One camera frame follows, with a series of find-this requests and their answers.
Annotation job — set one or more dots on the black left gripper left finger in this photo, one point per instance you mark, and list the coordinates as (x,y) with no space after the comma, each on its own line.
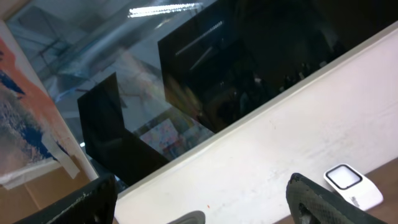
(93,203)

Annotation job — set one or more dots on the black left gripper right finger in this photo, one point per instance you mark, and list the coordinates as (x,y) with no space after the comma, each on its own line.
(311,203)

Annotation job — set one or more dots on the white barcode scanner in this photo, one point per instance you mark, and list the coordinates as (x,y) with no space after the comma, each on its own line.
(354,187)

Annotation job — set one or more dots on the grey plastic basket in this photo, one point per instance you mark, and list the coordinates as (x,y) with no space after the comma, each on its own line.
(194,217)

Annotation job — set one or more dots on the glass window pane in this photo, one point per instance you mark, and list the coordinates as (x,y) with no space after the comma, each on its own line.
(140,83)

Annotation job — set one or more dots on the orange blue wall poster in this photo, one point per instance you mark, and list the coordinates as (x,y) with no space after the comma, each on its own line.
(40,139)

